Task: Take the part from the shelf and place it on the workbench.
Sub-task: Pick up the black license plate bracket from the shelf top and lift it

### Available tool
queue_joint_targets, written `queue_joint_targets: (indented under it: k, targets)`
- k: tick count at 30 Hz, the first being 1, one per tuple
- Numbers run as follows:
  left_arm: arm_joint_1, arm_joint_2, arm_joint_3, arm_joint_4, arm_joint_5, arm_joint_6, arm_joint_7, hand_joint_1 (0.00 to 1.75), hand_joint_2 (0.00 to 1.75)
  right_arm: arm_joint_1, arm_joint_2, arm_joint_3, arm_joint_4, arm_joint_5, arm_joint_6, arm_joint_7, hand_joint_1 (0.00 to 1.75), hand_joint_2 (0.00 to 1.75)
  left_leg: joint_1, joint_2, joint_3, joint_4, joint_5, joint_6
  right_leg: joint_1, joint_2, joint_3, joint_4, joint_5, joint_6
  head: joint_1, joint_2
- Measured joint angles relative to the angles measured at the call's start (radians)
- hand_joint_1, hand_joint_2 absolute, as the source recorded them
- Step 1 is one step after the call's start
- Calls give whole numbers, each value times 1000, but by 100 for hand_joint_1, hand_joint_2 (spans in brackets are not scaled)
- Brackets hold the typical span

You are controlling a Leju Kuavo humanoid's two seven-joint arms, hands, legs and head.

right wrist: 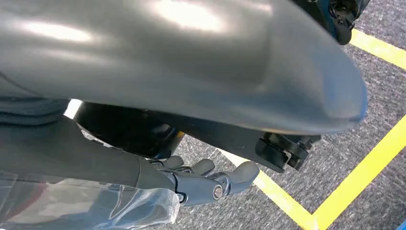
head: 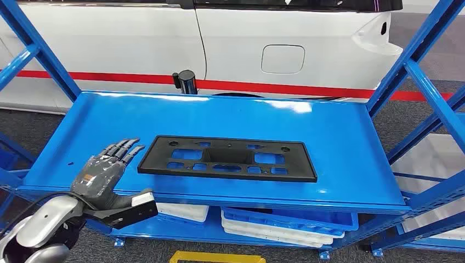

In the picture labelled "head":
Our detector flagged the black stanchion post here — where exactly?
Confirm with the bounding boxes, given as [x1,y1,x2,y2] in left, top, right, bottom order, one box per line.
[172,70,199,95]

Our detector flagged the white car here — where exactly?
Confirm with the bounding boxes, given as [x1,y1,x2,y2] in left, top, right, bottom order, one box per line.
[0,0,404,113]

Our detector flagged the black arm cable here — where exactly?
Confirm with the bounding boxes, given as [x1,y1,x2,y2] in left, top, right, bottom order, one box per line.
[0,191,97,241]

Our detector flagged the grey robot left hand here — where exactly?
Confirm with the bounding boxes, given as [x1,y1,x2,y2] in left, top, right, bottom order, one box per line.
[71,138,146,212]

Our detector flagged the blue metal shelf rack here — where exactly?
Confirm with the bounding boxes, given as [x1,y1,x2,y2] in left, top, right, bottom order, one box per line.
[394,112,465,255]
[0,0,465,260]

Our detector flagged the red barrier belt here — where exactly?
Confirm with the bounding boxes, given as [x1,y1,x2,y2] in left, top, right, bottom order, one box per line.
[0,70,455,102]

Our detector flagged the yellow floor tape marking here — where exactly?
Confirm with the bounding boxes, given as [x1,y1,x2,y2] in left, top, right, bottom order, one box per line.
[168,250,266,263]

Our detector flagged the white plastic crate stack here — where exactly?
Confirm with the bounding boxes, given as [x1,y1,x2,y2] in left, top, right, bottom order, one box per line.
[390,134,465,241]

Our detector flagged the black plastic plate holder part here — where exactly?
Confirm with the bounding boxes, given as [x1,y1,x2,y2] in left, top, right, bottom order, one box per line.
[137,135,318,184]

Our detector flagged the white plastic tray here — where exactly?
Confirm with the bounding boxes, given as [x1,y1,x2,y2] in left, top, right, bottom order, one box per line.
[156,203,209,223]

